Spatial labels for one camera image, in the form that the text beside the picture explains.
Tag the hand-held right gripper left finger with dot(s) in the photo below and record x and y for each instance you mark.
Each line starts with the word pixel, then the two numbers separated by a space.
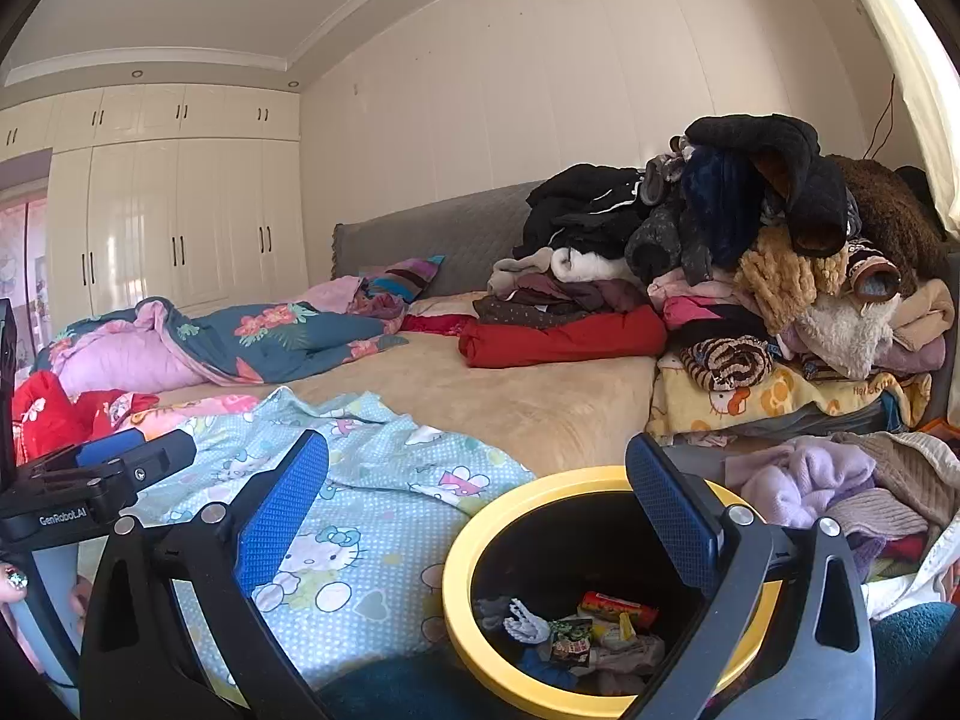
pixel 285 510

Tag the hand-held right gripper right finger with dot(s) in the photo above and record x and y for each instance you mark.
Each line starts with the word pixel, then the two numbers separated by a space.
pixel 675 510

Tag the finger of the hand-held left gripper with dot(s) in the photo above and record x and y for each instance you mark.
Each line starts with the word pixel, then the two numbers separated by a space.
pixel 109 448
pixel 7 390

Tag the red yellow candy wrapper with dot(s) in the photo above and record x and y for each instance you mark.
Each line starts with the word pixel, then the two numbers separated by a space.
pixel 611 605

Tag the pale pink wrapper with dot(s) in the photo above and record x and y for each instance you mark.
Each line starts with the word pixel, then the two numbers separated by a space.
pixel 630 658

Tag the green black printed packet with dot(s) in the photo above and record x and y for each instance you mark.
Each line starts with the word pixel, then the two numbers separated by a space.
pixel 571 641

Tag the yellow rim black trash bin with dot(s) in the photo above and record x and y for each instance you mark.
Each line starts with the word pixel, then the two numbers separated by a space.
pixel 457 577

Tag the white pleated paper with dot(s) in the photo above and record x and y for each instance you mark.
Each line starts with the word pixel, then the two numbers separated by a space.
pixel 525 624

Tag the grey wrapper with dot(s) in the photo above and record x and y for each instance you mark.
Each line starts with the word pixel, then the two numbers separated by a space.
pixel 491 613

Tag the person's left hand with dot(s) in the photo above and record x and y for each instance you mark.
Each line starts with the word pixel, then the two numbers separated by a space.
pixel 11 592

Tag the red cartoon blanket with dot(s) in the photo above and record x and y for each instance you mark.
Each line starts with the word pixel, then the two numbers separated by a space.
pixel 45 412

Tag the light blue cartoon blanket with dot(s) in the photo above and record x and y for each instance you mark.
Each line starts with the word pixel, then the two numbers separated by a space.
pixel 375 555

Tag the lavender sweater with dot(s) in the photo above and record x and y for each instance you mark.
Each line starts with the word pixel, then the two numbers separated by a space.
pixel 810 476

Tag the yellow cartoon blanket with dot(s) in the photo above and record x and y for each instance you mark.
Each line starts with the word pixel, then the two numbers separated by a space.
pixel 787 397

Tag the teal floral quilt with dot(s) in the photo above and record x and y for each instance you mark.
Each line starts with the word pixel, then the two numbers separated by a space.
pixel 300 337

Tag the beige bed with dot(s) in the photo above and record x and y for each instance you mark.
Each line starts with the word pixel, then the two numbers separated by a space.
pixel 525 397

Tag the red folded garment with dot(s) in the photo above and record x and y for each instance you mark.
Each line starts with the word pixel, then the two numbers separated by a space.
pixel 570 341

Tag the cream wardrobe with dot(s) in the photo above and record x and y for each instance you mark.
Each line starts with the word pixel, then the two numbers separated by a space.
pixel 187 225

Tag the dark red cloth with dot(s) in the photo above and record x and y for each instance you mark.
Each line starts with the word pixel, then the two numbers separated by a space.
pixel 439 324

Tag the white puffer jacket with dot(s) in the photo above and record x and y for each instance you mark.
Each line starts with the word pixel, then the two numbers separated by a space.
pixel 930 577

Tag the striped pillow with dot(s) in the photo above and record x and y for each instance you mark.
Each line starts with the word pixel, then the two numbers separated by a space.
pixel 409 276

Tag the pile of clothes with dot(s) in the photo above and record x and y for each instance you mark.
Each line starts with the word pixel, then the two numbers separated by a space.
pixel 712 202

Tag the grey headboard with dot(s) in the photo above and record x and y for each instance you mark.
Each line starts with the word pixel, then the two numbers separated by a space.
pixel 450 240

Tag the pink cartoon wall poster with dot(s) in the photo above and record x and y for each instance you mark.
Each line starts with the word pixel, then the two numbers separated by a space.
pixel 15 255

